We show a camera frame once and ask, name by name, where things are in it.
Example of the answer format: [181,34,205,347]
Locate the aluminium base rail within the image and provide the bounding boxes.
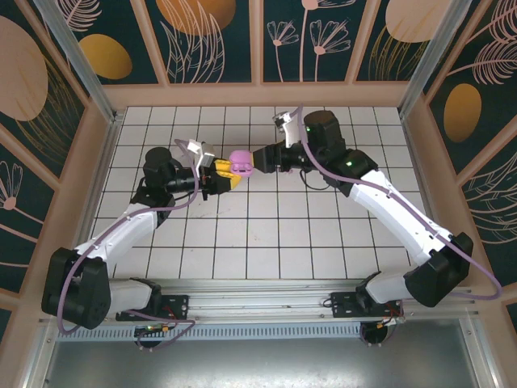
[92,278,481,324]

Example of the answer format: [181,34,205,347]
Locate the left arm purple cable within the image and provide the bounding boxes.
[58,138,202,352]

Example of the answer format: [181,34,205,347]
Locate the slotted grey cable duct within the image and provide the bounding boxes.
[86,323,364,341]

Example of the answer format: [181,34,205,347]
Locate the grey metal base panel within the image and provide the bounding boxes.
[40,318,498,388]

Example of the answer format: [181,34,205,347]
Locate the pink earbud charging case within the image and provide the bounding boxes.
[228,149,256,179]

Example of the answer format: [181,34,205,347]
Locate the aluminium frame post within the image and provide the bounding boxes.
[34,0,122,122]
[398,0,470,116]

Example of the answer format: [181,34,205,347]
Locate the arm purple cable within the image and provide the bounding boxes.
[58,138,202,352]
[296,103,504,302]

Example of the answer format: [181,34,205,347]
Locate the aluminium table side rail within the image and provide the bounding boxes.
[27,112,124,388]
[399,108,500,388]

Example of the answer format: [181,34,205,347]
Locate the small red wire bundle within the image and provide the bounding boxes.
[377,305,406,328]
[161,306,181,336]

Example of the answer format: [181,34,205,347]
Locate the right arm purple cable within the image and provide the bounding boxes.
[296,103,504,302]

